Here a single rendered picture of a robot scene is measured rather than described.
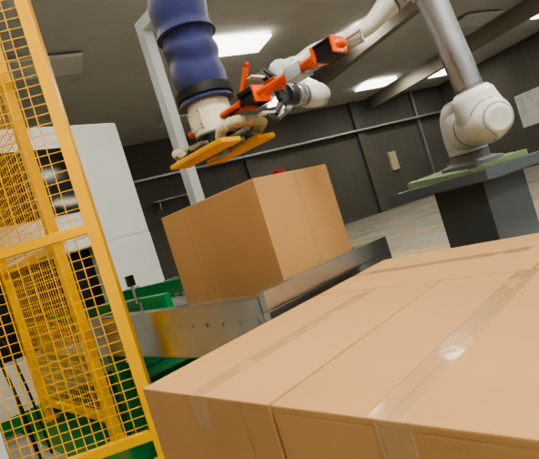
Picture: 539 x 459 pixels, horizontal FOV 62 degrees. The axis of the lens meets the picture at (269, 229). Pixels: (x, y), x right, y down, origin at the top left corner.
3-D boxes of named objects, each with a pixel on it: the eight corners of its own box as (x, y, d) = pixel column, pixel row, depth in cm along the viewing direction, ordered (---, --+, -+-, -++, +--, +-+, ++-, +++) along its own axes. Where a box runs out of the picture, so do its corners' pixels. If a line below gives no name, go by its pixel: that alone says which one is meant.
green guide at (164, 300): (39, 331, 299) (35, 319, 299) (55, 326, 306) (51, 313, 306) (154, 320, 184) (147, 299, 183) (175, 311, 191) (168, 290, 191)
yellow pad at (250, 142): (207, 165, 193) (203, 154, 193) (224, 162, 200) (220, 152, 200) (259, 138, 169) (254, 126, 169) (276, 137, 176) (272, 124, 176)
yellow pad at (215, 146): (170, 170, 180) (167, 158, 180) (190, 168, 187) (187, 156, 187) (221, 142, 156) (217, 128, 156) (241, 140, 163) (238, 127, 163)
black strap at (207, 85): (167, 111, 178) (165, 102, 178) (212, 109, 194) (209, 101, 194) (199, 87, 162) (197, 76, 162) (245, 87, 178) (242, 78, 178)
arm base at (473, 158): (463, 164, 202) (460, 152, 201) (505, 155, 181) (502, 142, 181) (433, 175, 195) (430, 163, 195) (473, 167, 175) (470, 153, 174)
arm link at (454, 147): (478, 147, 194) (464, 98, 192) (499, 143, 176) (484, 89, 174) (442, 158, 194) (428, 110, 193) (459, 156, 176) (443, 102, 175)
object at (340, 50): (312, 64, 135) (308, 48, 135) (327, 65, 141) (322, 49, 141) (334, 50, 129) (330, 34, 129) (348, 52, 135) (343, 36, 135)
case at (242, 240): (188, 309, 188) (160, 218, 187) (256, 280, 216) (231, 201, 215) (289, 296, 145) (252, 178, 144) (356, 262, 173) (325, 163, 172)
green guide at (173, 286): (114, 304, 336) (110, 293, 336) (126, 300, 343) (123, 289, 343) (248, 280, 221) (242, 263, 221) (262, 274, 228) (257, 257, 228)
